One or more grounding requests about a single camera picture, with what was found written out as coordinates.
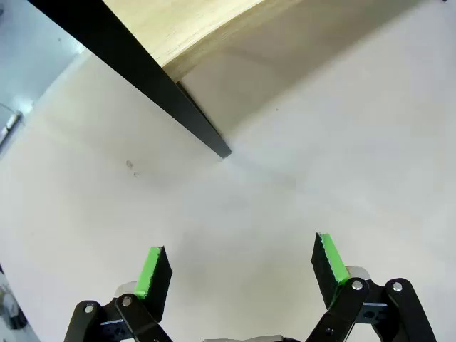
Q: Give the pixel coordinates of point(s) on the white power strip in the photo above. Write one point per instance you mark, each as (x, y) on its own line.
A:
(11, 123)

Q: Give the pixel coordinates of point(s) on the two-tier wooden shelf black frame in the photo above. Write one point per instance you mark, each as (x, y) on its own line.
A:
(142, 71)

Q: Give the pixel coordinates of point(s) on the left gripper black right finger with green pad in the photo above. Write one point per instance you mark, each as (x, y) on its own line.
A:
(326, 270)

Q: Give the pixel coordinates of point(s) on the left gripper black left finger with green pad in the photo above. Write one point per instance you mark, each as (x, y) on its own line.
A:
(158, 278)

